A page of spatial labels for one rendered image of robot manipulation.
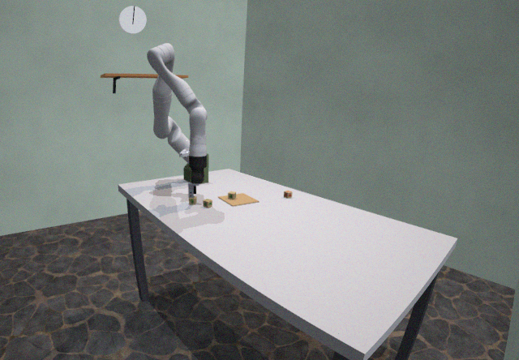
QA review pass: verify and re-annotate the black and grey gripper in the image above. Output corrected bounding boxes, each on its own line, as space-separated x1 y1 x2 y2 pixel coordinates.
179 144 207 198

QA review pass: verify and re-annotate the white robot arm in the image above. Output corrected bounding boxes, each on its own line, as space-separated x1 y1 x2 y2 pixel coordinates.
147 43 208 154

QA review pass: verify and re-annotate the tan flat mat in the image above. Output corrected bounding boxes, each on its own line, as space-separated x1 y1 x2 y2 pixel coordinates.
218 193 259 206

